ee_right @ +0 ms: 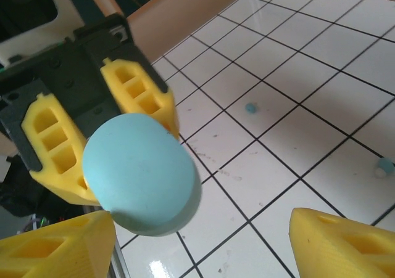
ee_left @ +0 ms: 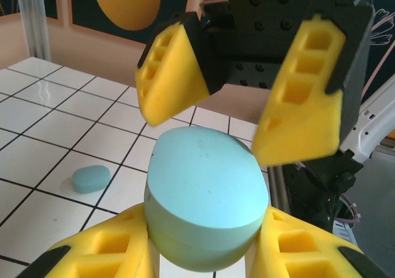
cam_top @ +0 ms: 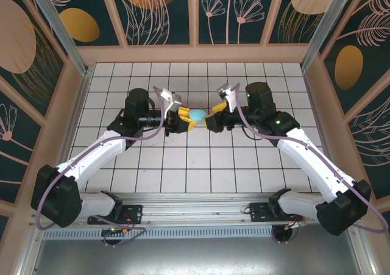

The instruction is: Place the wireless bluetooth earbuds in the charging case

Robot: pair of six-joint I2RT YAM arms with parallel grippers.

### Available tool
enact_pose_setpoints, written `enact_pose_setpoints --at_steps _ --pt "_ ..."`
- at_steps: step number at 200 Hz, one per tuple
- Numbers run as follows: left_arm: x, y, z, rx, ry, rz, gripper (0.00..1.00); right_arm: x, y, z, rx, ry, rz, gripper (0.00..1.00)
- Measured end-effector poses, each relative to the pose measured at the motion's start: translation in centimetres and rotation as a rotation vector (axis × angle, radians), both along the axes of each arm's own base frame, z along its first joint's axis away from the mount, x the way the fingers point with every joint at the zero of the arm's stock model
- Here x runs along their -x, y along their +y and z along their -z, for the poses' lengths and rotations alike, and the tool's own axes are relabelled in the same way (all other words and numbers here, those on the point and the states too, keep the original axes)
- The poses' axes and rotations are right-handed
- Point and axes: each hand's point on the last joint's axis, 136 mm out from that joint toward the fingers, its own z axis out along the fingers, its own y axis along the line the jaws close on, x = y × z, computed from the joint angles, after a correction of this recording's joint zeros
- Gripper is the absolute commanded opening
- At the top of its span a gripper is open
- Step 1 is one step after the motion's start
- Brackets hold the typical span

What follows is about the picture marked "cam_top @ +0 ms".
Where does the teal earbud charging case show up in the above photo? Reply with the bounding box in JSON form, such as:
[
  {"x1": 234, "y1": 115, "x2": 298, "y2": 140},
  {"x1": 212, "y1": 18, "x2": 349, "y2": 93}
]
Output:
[{"x1": 188, "y1": 108, "x2": 208, "y2": 124}]

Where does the aluminium side rail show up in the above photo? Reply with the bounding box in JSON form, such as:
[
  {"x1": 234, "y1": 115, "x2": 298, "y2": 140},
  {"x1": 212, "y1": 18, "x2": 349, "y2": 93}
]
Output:
[
  {"x1": 53, "y1": 69, "x2": 94, "y2": 181},
  {"x1": 301, "y1": 67, "x2": 347, "y2": 198}
]

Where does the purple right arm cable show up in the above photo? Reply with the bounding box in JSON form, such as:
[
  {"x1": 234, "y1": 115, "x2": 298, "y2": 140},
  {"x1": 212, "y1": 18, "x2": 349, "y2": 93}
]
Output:
[{"x1": 233, "y1": 82, "x2": 390, "y2": 235}]

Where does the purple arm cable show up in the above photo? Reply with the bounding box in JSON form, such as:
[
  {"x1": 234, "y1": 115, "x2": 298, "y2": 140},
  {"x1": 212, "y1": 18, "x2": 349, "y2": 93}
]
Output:
[
  {"x1": 233, "y1": 82, "x2": 390, "y2": 235},
  {"x1": 35, "y1": 85, "x2": 170, "y2": 248}
]

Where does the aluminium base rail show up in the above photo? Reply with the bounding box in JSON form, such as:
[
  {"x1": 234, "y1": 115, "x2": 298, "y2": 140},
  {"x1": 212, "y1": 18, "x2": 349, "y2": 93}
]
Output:
[{"x1": 88, "y1": 191, "x2": 358, "y2": 229}]

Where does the aluminium corner post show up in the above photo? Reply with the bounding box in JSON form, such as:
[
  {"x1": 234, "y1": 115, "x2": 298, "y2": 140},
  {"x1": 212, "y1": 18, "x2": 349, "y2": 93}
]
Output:
[
  {"x1": 24, "y1": 0, "x2": 92, "y2": 76},
  {"x1": 300, "y1": 0, "x2": 365, "y2": 73}
]

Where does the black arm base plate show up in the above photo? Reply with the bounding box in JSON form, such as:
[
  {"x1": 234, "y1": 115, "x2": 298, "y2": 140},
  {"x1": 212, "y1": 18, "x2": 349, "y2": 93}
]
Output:
[
  {"x1": 120, "y1": 204, "x2": 144, "y2": 224},
  {"x1": 248, "y1": 201, "x2": 304, "y2": 224}
]

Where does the perforated metal cable tray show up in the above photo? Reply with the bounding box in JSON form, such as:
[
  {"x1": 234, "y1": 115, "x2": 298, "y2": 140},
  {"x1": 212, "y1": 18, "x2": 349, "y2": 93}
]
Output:
[{"x1": 42, "y1": 227, "x2": 277, "y2": 240}]

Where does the black round cable port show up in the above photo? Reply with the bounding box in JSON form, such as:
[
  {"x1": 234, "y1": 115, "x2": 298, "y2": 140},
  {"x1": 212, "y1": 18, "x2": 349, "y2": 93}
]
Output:
[
  {"x1": 101, "y1": 228, "x2": 122, "y2": 249},
  {"x1": 272, "y1": 225, "x2": 299, "y2": 245}
]

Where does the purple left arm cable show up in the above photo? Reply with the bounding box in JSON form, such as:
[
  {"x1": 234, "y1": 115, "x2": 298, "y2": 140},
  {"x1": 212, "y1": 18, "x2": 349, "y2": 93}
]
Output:
[{"x1": 35, "y1": 85, "x2": 170, "y2": 248}]

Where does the aluminium lower frame bar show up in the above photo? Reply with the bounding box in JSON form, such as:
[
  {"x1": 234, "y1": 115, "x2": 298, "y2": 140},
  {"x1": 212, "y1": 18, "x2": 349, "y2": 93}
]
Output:
[
  {"x1": 346, "y1": 229, "x2": 377, "y2": 275},
  {"x1": 16, "y1": 226, "x2": 43, "y2": 275}
]

